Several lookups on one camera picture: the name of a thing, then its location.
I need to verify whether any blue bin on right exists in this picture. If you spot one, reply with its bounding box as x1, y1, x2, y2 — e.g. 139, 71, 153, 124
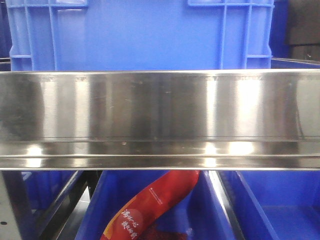
217, 170, 320, 240

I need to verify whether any blue plastic crate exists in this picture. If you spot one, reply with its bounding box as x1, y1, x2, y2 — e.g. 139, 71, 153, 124
6, 0, 274, 71

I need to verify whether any blue bin with red bag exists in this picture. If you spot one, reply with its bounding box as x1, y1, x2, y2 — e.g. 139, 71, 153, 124
75, 170, 235, 240

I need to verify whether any red snack bag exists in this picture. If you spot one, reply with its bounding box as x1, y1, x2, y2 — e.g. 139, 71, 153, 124
100, 170, 200, 240

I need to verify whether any stainless steel rail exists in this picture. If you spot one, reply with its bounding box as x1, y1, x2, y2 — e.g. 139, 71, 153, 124
0, 69, 320, 171

